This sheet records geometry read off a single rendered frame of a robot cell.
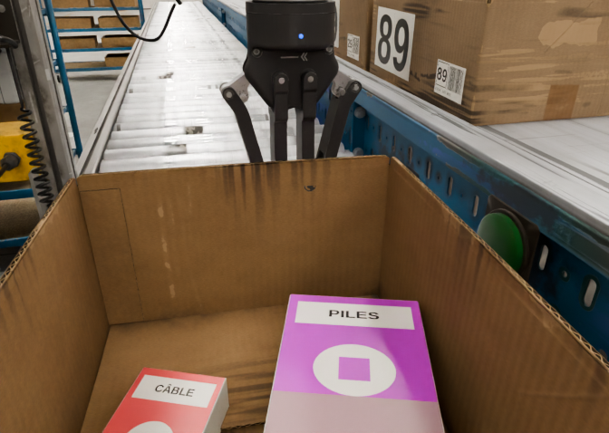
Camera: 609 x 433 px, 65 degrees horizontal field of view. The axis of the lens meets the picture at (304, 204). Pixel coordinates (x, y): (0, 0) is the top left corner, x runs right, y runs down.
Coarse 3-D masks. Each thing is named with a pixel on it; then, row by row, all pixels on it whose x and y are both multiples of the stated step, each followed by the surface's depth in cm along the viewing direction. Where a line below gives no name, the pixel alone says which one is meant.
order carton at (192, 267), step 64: (64, 192) 38; (128, 192) 43; (192, 192) 44; (256, 192) 45; (320, 192) 46; (384, 192) 47; (64, 256) 37; (128, 256) 45; (192, 256) 47; (256, 256) 48; (320, 256) 49; (384, 256) 50; (448, 256) 36; (0, 320) 26; (64, 320) 36; (128, 320) 48; (192, 320) 49; (256, 320) 49; (448, 320) 36; (512, 320) 28; (0, 384) 26; (64, 384) 35; (128, 384) 41; (256, 384) 41; (448, 384) 37; (512, 384) 29; (576, 384) 23
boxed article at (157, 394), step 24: (144, 384) 37; (168, 384) 37; (192, 384) 37; (216, 384) 37; (120, 408) 35; (144, 408) 35; (168, 408) 35; (192, 408) 35; (216, 408) 36; (120, 432) 33; (144, 432) 33; (168, 432) 33; (192, 432) 33; (216, 432) 36
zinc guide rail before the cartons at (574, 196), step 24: (360, 72) 99; (384, 96) 81; (408, 96) 80; (432, 120) 67; (456, 120) 67; (456, 144) 61; (480, 144) 58; (504, 144) 58; (504, 168) 52; (528, 168) 51; (552, 168) 51; (552, 192) 45; (576, 192) 45; (600, 192) 45; (576, 216) 43; (600, 216) 41
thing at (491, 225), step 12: (492, 216) 52; (504, 216) 51; (480, 228) 54; (492, 228) 52; (504, 228) 50; (516, 228) 49; (492, 240) 52; (504, 240) 50; (516, 240) 49; (504, 252) 50; (516, 252) 49; (516, 264) 49
